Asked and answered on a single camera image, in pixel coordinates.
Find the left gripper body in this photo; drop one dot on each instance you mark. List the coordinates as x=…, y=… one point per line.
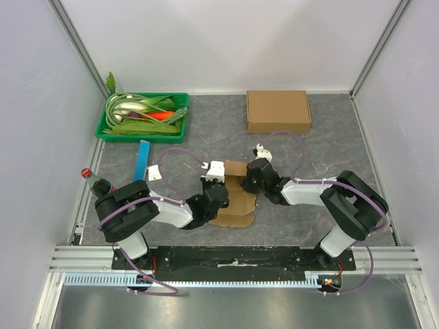
x=208, y=184

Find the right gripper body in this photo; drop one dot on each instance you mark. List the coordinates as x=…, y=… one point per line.
x=254, y=176

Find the small cardboard box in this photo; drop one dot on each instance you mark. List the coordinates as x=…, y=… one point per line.
x=242, y=205

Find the small white plastic packet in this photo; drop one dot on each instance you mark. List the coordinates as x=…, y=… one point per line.
x=153, y=173

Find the large cardboard box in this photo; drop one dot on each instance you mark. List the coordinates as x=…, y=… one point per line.
x=269, y=111

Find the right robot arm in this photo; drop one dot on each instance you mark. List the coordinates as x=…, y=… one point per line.
x=357, y=209

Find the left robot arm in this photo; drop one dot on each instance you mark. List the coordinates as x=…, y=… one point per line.
x=123, y=212

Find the blue rectangular box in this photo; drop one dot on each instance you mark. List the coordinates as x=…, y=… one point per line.
x=140, y=169

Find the green plastic tray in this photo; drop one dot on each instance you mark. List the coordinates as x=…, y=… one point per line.
x=181, y=100

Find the green asparagus bundle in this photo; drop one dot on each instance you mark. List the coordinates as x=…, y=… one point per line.
x=176, y=116

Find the orange toy carrot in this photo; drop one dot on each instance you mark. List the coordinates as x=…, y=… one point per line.
x=161, y=116

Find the green lettuce leaf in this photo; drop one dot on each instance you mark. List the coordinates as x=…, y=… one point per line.
x=145, y=128

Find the dark soda bottle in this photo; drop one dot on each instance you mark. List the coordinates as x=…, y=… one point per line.
x=98, y=185

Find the white toy radish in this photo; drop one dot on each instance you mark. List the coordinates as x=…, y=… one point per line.
x=127, y=109

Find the green long beans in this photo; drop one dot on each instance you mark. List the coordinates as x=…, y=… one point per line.
x=112, y=101

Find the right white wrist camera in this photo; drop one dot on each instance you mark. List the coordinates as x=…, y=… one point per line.
x=261, y=153

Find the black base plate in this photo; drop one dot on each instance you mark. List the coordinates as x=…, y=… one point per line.
x=237, y=263

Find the right aluminium frame post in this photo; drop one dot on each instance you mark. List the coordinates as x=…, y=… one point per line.
x=384, y=38

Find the aluminium frame post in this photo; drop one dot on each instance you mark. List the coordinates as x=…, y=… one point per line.
x=79, y=45
x=384, y=38

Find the left aluminium frame post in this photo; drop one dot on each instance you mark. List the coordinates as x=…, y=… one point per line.
x=79, y=45

